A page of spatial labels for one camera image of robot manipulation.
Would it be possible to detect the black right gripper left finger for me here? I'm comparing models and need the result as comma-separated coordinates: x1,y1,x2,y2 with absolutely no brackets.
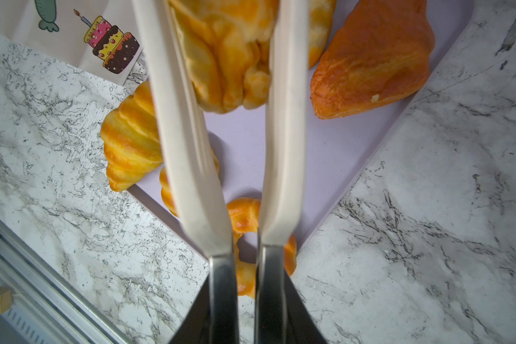
169,279,210,344

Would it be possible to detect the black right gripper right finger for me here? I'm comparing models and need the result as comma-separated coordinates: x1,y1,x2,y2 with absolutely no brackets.
284,273,327,344

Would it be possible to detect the braided yellow pastry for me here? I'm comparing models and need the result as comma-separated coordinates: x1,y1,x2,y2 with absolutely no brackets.
169,1,279,114

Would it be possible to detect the white printed paper bag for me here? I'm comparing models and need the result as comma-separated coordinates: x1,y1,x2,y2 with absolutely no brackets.
0,0,142,85

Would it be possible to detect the striped croissant lower middle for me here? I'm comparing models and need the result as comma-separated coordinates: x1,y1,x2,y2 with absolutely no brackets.
158,148,221,218

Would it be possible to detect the long striped croissant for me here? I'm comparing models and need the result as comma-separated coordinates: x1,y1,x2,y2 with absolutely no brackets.
100,80,163,192

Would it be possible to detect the dark orange triangular pastry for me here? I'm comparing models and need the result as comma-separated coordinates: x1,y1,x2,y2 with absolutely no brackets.
310,1,435,120

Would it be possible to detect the small striped croissant upper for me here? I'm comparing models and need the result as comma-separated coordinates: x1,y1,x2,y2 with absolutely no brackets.
308,0,337,68

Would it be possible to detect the ring shaped bread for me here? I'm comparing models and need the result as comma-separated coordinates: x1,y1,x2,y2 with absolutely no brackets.
226,196,298,300

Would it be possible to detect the aluminium front rail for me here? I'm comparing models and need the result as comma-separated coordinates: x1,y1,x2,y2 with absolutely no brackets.
0,220,131,343

